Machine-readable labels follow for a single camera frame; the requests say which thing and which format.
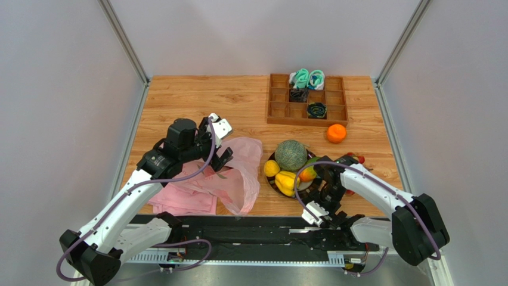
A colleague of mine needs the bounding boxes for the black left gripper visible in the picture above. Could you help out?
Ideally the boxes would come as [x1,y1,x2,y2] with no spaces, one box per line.
[180,117,233,172]

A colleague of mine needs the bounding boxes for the dark blue yellow rolled sock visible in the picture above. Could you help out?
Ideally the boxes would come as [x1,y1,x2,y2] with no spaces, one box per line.
[306,102,327,119]

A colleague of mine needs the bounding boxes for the fake green orange mango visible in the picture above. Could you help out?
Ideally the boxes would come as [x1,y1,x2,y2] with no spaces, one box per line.
[299,157,320,182]

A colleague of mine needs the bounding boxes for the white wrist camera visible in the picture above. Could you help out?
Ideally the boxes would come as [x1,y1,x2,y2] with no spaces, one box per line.
[301,201,329,227]
[207,113,233,148]

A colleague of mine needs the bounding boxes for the black rimmed plate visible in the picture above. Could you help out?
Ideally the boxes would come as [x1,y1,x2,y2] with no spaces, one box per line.
[266,150,323,199]

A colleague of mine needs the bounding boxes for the black patterned rolled sock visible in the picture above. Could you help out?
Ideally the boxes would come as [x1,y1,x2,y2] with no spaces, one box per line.
[289,88,309,103]

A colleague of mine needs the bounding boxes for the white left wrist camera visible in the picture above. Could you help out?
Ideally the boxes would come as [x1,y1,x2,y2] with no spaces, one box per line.
[207,113,233,148]

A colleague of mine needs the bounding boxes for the fake yellow lemon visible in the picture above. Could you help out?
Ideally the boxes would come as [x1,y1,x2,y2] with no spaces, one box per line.
[264,160,280,178]

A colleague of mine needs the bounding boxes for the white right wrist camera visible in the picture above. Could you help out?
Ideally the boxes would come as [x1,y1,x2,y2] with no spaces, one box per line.
[301,201,329,227]

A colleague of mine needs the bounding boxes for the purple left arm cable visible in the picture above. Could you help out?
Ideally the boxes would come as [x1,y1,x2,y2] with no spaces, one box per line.
[55,117,217,282]

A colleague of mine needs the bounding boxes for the pink folded cloth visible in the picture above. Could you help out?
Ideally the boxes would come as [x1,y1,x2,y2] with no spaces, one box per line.
[148,167,217,216]

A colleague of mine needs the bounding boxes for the pink plastic bag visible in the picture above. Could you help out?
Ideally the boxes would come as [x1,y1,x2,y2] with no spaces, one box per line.
[165,137,263,215]

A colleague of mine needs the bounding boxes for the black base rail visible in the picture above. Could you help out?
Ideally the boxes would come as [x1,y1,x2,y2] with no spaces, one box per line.
[130,216,384,268]

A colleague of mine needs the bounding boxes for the teal white rolled sock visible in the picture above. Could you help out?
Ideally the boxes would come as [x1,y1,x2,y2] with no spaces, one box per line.
[289,69,309,89]

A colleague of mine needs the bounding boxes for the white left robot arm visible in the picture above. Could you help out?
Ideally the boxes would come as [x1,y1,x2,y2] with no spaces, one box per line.
[56,113,233,285]

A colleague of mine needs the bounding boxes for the wooden compartment tray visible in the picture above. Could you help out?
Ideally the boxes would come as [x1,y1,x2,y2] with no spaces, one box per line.
[267,73,349,127]

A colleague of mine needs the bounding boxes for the fake green netted melon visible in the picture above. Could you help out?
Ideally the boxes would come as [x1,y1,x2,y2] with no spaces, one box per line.
[274,139,307,172]

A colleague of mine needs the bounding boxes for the fake yellow bell pepper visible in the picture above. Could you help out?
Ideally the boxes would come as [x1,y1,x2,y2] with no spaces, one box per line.
[275,171,301,197]

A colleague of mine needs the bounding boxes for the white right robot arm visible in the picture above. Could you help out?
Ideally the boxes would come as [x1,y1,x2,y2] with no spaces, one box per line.
[302,156,450,266]

